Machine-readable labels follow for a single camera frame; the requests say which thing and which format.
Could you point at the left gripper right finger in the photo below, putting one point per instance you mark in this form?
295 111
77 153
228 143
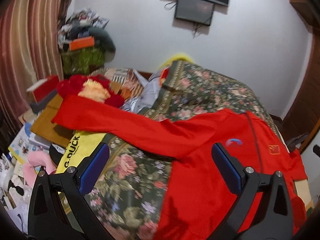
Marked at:
274 218

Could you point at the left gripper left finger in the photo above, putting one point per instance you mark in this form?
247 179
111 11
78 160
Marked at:
47 218

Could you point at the red zip jacket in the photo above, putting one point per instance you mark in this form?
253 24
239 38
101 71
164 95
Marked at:
197 198

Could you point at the pink plush toy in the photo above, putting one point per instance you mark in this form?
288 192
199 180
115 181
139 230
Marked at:
37 159

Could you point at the yellow G.Duck cloth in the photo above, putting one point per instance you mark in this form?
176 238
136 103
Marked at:
82 145

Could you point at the green floral bedspread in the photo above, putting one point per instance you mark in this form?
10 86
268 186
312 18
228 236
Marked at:
128 197

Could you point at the brown wooden door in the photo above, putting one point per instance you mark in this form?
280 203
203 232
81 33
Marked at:
303 116

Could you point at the red white box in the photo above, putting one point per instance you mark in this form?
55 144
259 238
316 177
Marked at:
42 88

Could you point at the red plush bird toy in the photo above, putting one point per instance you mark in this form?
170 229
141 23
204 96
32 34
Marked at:
96 88

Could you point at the grey striped cloth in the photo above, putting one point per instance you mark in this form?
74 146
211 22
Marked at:
150 91

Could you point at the green patterned bag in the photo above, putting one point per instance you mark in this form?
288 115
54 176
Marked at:
83 61

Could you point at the orange box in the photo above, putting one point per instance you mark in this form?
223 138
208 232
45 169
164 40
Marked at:
81 43

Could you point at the dark green cushion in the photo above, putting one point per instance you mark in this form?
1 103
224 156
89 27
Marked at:
104 41

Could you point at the striped pink curtain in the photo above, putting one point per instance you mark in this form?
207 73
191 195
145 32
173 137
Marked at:
29 50

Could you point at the clutter pile of papers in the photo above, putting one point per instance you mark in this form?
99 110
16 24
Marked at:
79 22

